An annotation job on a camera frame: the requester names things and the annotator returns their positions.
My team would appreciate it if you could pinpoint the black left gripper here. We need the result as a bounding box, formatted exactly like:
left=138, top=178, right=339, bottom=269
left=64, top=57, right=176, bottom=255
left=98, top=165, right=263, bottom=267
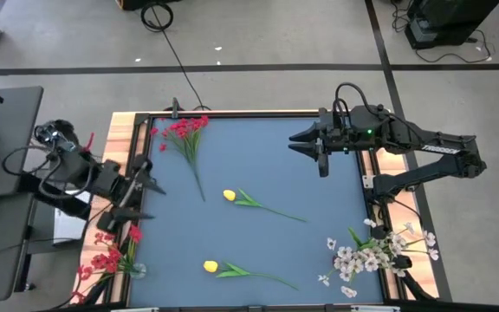
left=96, top=154, right=167, bottom=233

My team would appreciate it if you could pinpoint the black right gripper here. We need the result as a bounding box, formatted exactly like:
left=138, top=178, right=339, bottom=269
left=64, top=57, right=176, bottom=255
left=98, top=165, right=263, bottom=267
left=288, top=107, right=359, bottom=178

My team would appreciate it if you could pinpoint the red artificial flower bunch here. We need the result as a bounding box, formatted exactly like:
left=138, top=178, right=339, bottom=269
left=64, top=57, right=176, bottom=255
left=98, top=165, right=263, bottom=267
left=148, top=114, right=210, bottom=203
left=70, top=224, right=145, bottom=304

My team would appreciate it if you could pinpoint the yellow artificial tulip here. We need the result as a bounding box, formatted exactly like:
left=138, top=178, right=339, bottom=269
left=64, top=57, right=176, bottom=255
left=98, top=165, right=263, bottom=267
left=202, top=259, right=299, bottom=291
left=223, top=188, right=308, bottom=223

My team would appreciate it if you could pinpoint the white artificial flower bunch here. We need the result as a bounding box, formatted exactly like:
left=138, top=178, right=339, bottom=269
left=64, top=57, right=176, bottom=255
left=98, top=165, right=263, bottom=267
left=364, top=218, right=440, bottom=278
left=317, top=237, right=389, bottom=299

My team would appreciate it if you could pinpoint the clear glass vase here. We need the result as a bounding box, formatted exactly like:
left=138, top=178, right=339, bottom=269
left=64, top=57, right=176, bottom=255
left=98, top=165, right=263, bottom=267
left=128, top=263, right=147, bottom=280

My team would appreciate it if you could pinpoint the white paper box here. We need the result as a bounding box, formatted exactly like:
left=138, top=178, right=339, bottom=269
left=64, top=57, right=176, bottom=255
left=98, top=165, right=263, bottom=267
left=53, top=203, right=93, bottom=246

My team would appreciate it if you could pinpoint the blue grey table mat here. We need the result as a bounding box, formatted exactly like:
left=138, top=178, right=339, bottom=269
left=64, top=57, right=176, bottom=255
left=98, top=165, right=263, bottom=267
left=126, top=115, right=384, bottom=308

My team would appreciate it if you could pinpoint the dark grey low desk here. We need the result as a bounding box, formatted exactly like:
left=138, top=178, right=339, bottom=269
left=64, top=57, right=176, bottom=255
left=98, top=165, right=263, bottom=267
left=0, top=192, right=34, bottom=304

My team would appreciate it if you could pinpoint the black desk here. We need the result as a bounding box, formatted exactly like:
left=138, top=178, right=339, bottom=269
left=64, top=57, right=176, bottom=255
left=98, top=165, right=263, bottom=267
left=0, top=85, right=45, bottom=198

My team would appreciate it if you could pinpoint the black equipment stand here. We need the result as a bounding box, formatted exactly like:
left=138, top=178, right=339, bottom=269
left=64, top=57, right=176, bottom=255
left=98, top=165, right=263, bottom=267
left=404, top=0, right=499, bottom=50

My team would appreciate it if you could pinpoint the black table frame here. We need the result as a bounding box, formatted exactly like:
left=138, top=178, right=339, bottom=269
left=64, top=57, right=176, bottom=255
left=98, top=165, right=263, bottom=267
left=74, top=110, right=441, bottom=312

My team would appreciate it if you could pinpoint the long black floor cable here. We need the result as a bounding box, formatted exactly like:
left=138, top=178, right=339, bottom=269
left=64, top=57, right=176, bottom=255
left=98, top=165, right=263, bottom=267
left=152, top=6, right=211, bottom=112

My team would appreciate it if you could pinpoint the black coiled cable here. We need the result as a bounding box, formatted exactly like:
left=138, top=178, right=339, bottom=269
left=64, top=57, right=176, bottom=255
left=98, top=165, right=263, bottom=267
left=139, top=2, right=175, bottom=33

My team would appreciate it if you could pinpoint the black looped floor cable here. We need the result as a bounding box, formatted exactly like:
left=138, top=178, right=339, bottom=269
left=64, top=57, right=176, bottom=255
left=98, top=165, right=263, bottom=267
left=413, top=29, right=493, bottom=65

